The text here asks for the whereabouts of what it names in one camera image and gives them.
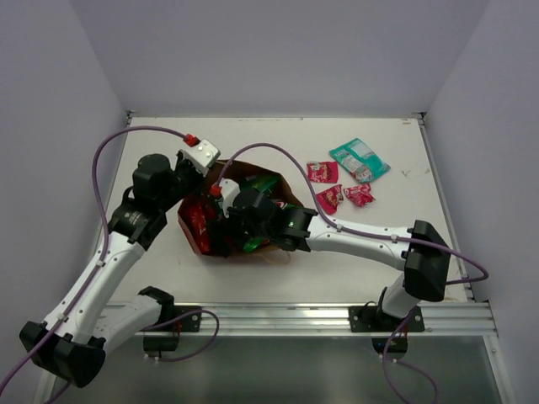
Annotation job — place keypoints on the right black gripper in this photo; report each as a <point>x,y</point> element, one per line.
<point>237,241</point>

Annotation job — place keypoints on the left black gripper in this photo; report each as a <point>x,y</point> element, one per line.
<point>185,169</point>

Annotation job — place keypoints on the green Chuba chips bag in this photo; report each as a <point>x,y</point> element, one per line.
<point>257,242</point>

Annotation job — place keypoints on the dark green chips bag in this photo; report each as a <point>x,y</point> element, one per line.
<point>263,183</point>

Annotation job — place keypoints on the red gummy candy bag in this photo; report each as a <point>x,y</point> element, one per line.
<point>202,215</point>

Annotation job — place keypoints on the red brown paper bag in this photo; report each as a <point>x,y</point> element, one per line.
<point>220,230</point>

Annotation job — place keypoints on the pink candy packet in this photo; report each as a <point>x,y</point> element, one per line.
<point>360,195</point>
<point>330,199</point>
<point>323,172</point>

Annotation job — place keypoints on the teal snack packet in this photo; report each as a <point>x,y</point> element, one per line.
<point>360,161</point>

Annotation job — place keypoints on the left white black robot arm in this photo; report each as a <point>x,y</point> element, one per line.
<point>73,341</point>

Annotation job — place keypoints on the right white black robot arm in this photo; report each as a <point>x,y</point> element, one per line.
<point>418,253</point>

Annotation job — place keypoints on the left black controller box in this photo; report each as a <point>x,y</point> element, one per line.
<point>157,345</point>

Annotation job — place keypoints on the black controller box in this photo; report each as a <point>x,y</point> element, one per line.
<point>157,345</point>
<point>397,348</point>

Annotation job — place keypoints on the right black controller box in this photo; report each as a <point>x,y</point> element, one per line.
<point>397,348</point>

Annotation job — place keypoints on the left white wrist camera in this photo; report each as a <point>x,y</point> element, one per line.
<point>201,153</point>

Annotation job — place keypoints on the aluminium mounting rail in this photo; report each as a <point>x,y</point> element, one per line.
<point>447,319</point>

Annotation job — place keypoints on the left black base bracket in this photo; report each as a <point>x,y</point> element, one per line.
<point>177,319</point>

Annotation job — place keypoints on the black base bracket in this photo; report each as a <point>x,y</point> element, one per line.
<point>369,318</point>
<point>177,319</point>

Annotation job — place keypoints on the right black base bracket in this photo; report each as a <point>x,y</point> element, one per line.
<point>369,318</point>

